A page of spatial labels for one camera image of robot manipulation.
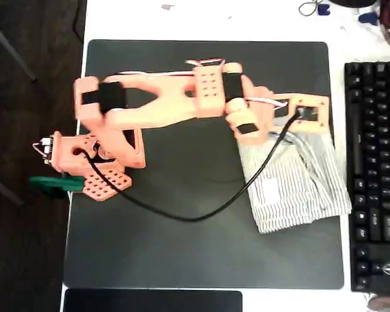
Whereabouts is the small circuit board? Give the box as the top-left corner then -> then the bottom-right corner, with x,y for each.
32,132 -> 58,165

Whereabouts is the thin looped cord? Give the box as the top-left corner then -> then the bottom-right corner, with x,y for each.
298,0 -> 324,17

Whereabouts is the black camera cable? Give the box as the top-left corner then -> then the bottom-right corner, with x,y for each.
79,109 -> 307,223

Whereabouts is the striped grey cloth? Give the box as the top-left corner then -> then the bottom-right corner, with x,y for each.
239,129 -> 354,234

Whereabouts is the brown round object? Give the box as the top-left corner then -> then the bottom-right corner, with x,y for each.
367,294 -> 390,312

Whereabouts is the grey metal leg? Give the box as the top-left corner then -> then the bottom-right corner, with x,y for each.
0,12 -> 38,83
0,171 -> 24,207

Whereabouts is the green table clamp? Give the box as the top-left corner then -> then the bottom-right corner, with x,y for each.
29,175 -> 86,193

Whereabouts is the black tablet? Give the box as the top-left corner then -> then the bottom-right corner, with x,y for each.
63,290 -> 244,312

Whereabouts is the black computer keyboard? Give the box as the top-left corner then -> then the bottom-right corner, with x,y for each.
343,60 -> 390,293

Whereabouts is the orange camera mount with camera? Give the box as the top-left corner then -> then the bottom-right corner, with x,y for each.
272,93 -> 330,135

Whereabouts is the black rubber mat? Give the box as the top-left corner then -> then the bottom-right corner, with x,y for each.
62,39 -> 345,291

